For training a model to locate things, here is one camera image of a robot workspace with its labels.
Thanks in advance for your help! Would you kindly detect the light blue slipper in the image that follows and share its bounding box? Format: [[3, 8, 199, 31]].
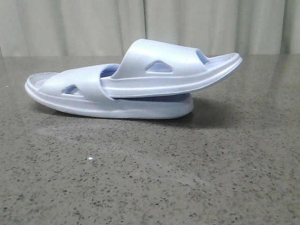
[[25, 64, 194, 119], [100, 39, 242, 98]]

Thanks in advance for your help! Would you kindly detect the pale green curtain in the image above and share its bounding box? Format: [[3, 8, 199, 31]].
[[0, 0, 300, 56]]

